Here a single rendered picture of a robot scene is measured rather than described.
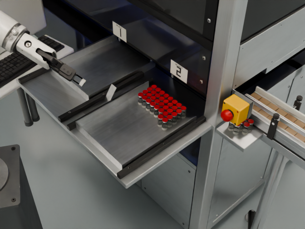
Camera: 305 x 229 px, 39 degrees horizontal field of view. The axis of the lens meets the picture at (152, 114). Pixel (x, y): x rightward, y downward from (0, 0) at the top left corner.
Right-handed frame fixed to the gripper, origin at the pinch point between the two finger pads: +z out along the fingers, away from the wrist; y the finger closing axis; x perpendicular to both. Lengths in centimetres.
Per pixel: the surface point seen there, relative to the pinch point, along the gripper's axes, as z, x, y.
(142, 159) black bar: 33.9, 8.1, 16.3
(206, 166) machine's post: 61, -5, 42
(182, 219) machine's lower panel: 76, 18, 84
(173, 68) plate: 27.4, -26.1, 27.7
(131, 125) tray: 26.0, -0.6, 29.6
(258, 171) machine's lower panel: 98, -23, 84
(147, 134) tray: 32.2, -0.8, 25.9
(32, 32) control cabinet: -34, -18, 87
